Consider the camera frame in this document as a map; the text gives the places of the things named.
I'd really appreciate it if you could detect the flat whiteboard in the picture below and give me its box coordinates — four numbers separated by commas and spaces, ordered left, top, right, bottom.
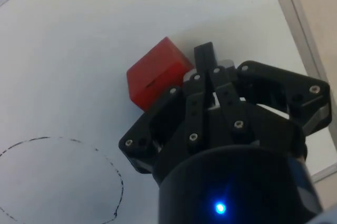
0, 0, 337, 224

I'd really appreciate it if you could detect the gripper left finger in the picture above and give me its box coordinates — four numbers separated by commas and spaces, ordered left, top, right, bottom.
118, 43, 211, 175

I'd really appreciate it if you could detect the red cube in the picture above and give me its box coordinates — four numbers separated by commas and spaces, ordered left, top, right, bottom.
126, 36, 194, 113

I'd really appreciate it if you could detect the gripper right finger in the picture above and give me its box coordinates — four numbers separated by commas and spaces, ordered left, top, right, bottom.
206, 41, 331, 152

